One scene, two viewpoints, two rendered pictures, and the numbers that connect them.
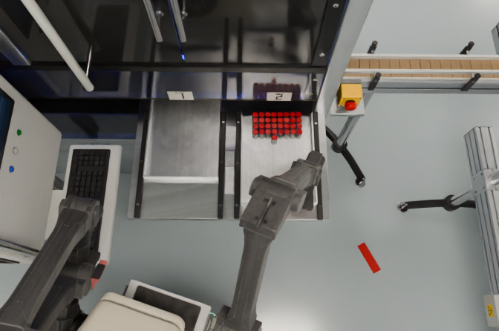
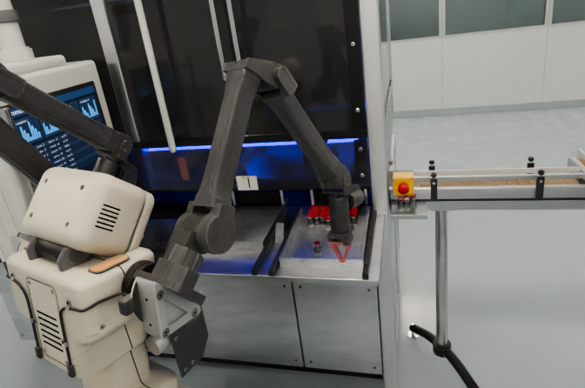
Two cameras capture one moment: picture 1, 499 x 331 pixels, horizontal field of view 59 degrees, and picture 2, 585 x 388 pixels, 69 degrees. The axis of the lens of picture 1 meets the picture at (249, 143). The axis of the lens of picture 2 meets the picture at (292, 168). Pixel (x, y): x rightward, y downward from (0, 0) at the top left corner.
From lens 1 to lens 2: 1.11 m
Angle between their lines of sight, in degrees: 49
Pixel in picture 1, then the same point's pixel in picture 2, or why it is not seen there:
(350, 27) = (371, 69)
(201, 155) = (254, 236)
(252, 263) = (228, 103)
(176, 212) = (211, 270)
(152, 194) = not seen: hidden behind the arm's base
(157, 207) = not seen: hidden behind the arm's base
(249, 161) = (300, 240)
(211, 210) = (247, 269)
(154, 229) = not seen: outside the picture
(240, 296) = (213, 150)
